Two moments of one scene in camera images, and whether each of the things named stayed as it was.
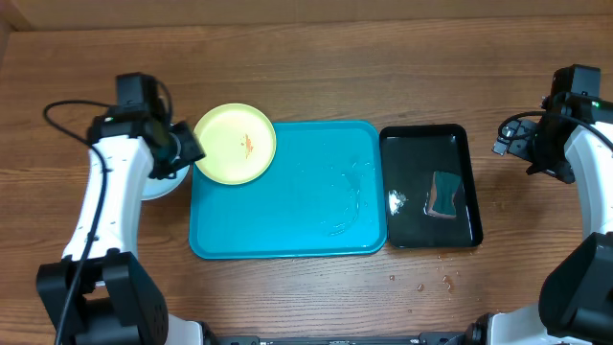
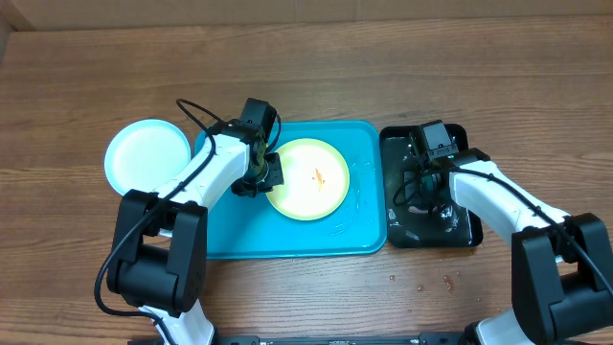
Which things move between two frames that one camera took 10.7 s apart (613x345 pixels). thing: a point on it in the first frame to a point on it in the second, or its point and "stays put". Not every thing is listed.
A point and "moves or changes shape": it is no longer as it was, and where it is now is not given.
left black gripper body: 184,147 to 261,179
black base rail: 442,338 stays put
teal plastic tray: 322,196 stays put
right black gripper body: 544,152 to 420,193
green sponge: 443,188 moves or changes shape
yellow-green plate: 239,143 moves or changes shape
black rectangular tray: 410,155 stays put
